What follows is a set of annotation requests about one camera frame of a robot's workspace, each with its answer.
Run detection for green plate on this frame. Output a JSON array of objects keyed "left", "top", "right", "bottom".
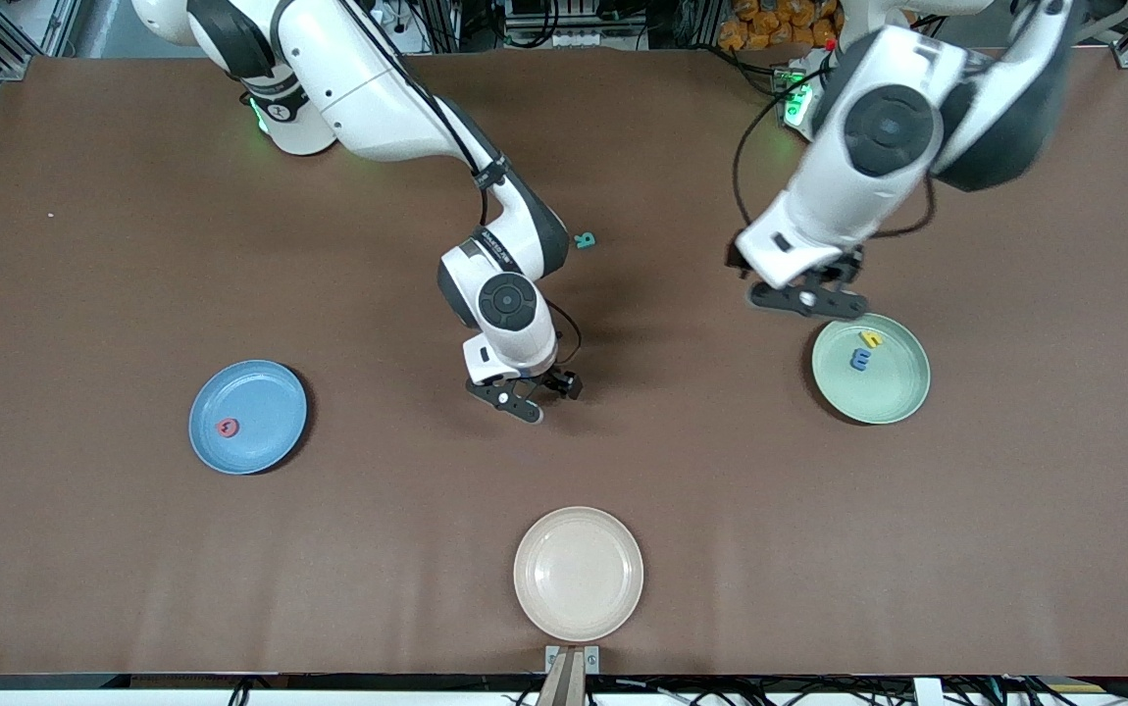
[{"left": 811, "top": 313, "right": 932, "bottom": 426}]

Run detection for beige plate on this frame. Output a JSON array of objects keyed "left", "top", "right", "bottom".
[{"left": 513, "top": 506, "right": 645, "bottom": 644}]

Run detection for blue plate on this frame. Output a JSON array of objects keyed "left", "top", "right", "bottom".
[{"left": 189, "top": 360, "right": 309, "bottom": 477}]

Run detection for orange snack bags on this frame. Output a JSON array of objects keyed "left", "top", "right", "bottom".
[{"left": 718, "top": 0, "right": 840, "bottom": 52}]

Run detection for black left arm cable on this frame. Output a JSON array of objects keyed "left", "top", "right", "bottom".
[{"left": 733, "top": 64, "right": 825, "bottom": 233}]

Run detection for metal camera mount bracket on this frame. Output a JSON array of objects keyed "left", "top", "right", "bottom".
[{"left": 537, "top": 644, "right": 602, "bottom": 706}]

